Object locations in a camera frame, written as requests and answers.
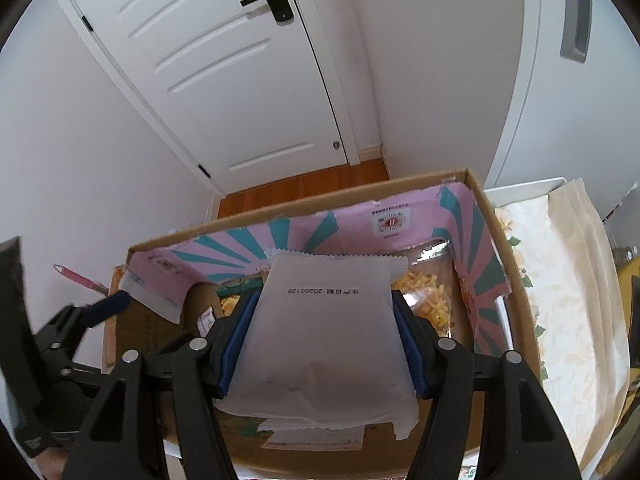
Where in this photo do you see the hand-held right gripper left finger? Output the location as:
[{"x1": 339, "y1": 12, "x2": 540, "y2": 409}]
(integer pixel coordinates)
[{"x1": 62, "y1": 291, "x2": 264, "y2": 480}]

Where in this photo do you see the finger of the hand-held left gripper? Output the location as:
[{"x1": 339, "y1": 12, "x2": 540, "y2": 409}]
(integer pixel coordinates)
[{"x1": 30, "y1": 291, "x2": 132, "y2": 378}]

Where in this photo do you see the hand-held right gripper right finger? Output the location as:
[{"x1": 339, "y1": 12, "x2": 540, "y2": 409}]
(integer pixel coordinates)
[{"x1": 391, "y1": 290, "x2": 584, "y2": 480}]

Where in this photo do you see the white snack packet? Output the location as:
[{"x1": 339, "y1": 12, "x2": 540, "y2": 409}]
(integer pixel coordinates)
[{"x1": 220, "y1": 251, "x2": 420, "y2": 441}]

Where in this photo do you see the brown cardboard box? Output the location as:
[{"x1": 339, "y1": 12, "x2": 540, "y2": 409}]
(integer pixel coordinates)
[{"x1": 102, "y1": 167, "x2": 547, "y2": 480}]

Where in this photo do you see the clear bag of yellow snacks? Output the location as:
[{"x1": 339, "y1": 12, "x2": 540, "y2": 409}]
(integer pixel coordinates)
[{"x1": 392, "y1": 240, "x2": 473, "y2": 338}]

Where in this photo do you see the pink pen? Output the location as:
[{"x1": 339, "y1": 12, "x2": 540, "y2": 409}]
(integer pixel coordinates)
[{"x1": 54, "y1": 263, "x2": 110, "y2": 295}]

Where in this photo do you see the brown snack packet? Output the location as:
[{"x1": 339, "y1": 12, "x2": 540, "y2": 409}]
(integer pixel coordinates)
[{"x1": 187, "y1": 282, "x2": 228, "y2": 337}]

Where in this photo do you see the green snack packet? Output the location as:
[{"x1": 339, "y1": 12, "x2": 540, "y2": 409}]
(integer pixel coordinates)
[{"x1": 215, "y1": 276, "x2": 267, "y2": 298}]

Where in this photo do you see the pink teal striped box liner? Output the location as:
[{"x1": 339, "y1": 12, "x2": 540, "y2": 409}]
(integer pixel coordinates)
[{"x1": 122, "y1": 180, "x2": 512, "y2": 356}]

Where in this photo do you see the floral tablecloth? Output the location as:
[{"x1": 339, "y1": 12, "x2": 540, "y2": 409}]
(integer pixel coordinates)
[{"x1": 492, "y1": 194, "x2": 553, "y2": 378}]

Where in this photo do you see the cream folded cloth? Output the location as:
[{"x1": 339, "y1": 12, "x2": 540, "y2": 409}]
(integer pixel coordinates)
[{"x1": 540, "y1": 176, "x2": 632, "y2": 473}]

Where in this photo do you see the white panel door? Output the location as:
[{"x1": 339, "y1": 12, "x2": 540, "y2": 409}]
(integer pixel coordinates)
[{"x1": 52, "y1": 0, "x2": 362, "y2": 197}]

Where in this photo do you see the white cabinet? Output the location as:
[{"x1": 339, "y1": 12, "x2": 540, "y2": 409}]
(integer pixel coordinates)
[{"x1": 484, "y1": 0, "x2": 640, "y2": 221}]

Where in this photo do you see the grey cabinet handle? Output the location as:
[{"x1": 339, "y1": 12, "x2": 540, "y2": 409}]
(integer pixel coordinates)
[{"x1": 560, "y1": 0, "x2": 594, "y2": 64}]

